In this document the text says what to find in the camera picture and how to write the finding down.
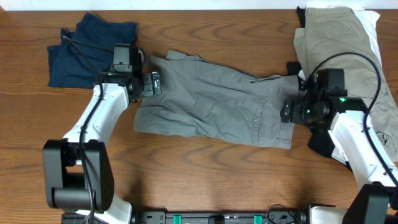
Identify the khaki beige shorts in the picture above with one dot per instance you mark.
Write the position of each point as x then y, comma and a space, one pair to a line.
384, 112

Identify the navy blue folded shorts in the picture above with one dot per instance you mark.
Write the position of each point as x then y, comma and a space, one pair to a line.
86, 51

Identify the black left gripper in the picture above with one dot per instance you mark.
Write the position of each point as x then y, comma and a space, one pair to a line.
149, 90

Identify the black garment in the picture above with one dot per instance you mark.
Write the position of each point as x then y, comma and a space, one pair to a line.
321, 141

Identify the white garment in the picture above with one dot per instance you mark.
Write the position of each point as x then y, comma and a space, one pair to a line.
326, 31

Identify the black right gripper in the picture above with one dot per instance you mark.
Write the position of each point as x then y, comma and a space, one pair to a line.
295, 116

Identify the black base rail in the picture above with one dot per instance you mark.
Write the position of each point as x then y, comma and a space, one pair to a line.
275, 214

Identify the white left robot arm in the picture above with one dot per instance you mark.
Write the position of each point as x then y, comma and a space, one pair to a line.
78, 175

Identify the grey shorts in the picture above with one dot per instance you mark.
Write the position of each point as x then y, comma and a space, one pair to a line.
200, 98

